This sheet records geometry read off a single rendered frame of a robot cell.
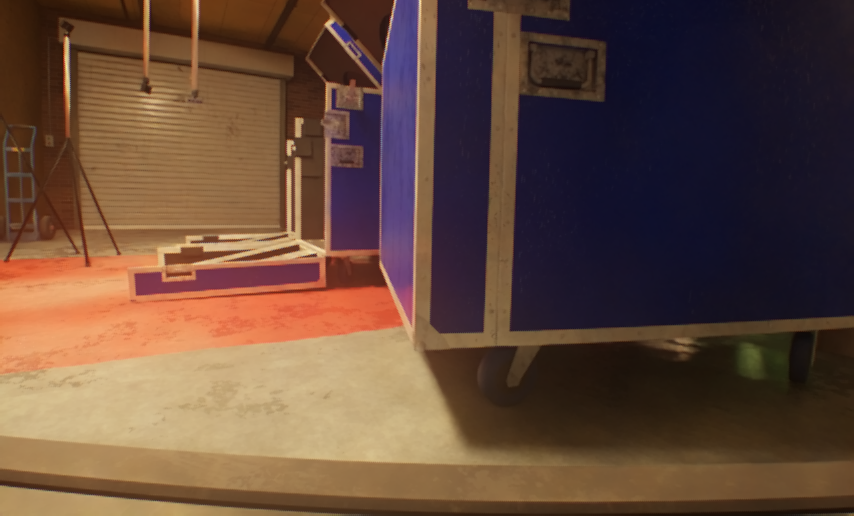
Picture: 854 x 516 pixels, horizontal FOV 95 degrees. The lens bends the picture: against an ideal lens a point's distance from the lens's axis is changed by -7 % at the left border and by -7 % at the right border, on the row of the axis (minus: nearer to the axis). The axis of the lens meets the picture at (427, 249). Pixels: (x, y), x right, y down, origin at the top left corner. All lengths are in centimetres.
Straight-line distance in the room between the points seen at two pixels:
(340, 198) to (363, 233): 20
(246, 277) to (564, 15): 161
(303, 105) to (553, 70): 773
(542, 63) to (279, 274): 152
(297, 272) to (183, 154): 602
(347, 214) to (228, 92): 622
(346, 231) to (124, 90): 637
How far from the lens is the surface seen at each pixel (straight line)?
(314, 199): 287
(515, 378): 88
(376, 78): 334
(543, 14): 79
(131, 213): 787
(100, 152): 794
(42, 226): 577
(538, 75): 78
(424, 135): 68
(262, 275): 198
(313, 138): 291
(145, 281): 200
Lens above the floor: 39
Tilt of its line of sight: 5 degrees down
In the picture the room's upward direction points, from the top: 1 degrees clockwise
